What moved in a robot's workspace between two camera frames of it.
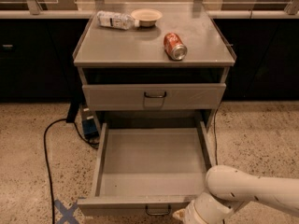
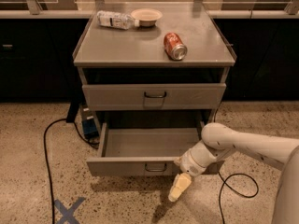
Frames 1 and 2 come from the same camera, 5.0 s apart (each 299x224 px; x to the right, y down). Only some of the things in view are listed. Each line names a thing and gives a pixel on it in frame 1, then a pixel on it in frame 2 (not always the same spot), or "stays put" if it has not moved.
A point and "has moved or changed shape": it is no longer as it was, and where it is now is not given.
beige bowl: (147, 17) stays put
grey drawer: (148, 168) has moved or changed shape
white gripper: (189, 213) to (191, 162)
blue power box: (90, 123) stays put
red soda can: (174, 46) stays put
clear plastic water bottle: (117, 20) stays put
